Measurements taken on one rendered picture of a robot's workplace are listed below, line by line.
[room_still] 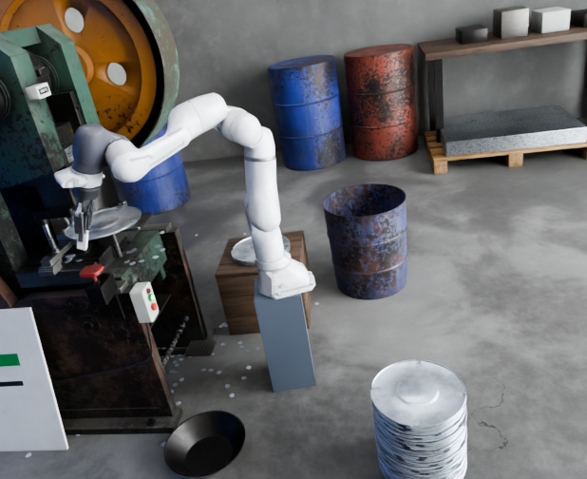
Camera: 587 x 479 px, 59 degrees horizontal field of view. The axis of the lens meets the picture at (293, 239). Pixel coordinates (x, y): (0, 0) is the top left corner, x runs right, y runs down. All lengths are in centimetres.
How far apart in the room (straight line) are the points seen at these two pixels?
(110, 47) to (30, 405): 144
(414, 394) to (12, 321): 146
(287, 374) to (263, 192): 79
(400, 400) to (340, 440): 40
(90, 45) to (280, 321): 133
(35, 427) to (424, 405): 150
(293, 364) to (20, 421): 109
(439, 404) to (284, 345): 69
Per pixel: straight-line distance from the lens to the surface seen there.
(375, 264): 260
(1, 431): 250
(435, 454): 174
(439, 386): 177
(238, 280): 245
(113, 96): 237
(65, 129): 210
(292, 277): 198
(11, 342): 226
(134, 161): 157
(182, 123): 165
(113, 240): 212
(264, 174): 181
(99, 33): 234
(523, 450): 203
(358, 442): 203
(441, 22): 509
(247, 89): 524
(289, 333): 208
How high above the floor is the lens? 151
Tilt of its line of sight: 26 degrees down
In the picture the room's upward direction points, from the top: 10 degrees counter-clockwise
